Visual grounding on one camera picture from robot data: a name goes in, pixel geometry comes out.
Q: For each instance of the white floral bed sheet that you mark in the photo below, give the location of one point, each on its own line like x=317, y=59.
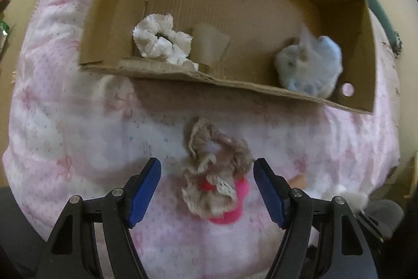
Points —
x=388, y=96

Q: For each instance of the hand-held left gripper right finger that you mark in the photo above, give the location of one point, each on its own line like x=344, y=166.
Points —
x=269, y=190

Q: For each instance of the beige lace scrunchie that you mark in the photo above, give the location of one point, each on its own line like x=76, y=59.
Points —
x=199, y=168

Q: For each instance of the teal orange cushion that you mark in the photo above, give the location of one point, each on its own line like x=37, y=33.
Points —
x=375, y=1

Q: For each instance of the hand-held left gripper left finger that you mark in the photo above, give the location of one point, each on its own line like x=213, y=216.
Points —
x=143, y=190

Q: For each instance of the cream white scrunchie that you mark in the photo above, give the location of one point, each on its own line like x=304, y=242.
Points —
x=153, y=37

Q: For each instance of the blue fluffy scrunchie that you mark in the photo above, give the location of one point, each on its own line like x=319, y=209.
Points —
x=313, y=66

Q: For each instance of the pink scrunchie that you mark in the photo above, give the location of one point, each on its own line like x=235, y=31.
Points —
x=238, y=203

